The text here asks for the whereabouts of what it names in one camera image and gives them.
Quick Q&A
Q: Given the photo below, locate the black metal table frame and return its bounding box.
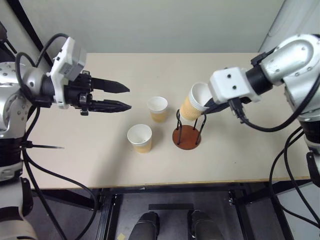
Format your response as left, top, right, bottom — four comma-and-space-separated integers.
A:
31, 181, 311, 240

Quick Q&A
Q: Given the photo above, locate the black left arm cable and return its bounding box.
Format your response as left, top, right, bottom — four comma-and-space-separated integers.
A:
14, 33, 98, 240

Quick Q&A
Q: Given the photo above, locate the black diagonal wall strip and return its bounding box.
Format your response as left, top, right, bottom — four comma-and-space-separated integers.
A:
6, 0, 55, 69

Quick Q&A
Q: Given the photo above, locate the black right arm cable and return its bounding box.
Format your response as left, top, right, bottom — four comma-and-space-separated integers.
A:
228, 74, 320, 230

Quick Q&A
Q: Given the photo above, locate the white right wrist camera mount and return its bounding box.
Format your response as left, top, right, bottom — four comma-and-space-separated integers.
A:
208, 66, 261, 105

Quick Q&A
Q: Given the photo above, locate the ribbed tan paper cup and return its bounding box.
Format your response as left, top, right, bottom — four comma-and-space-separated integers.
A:
146, 96, 169, 124
126, 123, 153, 154
179, 82, 214, 123

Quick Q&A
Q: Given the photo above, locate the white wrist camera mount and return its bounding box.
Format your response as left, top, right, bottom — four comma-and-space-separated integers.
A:
47, 36, 87, 110
208, 66, 261, 105

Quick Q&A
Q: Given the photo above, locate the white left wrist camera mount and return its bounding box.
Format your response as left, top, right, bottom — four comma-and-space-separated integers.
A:
47, 36, 87, 110

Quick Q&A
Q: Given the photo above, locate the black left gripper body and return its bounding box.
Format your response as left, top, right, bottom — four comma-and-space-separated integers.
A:
63, 70, 94, 116

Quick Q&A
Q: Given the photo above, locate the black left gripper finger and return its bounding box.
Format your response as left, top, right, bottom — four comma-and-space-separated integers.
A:
91, 77, 131, 94
90, 99, 133, 113

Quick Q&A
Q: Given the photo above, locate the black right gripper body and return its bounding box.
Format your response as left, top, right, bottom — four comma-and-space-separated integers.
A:
226, 96, 253, 107

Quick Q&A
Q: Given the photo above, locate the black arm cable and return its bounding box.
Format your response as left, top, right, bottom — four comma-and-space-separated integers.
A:
14, 33, 98, 240
228, 74, 320, 230

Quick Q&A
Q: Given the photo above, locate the wire cup holder brown base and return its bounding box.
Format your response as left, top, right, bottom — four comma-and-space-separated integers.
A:
172, 108, 208, 151

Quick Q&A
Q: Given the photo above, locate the black zip tie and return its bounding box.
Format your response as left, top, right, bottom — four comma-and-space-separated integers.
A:
20, 141, 65, 151

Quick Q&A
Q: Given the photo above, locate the dark rounded shape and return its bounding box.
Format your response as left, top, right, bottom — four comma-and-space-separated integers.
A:
128, 211, 161, 240
187, 209, 226, 240

